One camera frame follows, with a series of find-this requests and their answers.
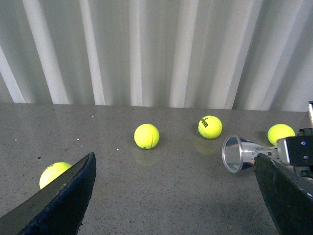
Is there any white pleated curtain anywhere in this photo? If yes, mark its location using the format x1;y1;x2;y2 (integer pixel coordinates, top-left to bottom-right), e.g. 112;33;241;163
0;0;313;111

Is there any left gripper black finger camera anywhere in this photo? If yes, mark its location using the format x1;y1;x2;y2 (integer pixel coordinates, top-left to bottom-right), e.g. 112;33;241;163
0;152;96;235

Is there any tennis ball behind left finger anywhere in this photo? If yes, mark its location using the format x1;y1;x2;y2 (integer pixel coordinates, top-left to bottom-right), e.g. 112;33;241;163
39;162;71;189

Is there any plain yellow tennis ball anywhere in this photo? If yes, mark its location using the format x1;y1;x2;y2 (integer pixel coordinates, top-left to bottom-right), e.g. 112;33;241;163
134;123;160;149

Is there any far right yellow tennis ball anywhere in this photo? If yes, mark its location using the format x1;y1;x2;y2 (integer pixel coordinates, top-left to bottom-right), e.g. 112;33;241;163
267;123;296;146

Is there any yellow tennis ball with logo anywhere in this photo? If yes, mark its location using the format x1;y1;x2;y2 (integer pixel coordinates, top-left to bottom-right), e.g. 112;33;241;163
198;116;223;139

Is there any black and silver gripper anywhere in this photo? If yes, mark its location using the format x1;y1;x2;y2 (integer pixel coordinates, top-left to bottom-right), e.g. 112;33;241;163
253;100;313;235

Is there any clear tennis ball can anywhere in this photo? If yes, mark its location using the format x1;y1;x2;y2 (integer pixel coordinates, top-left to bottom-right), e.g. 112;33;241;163
222;135;279;173

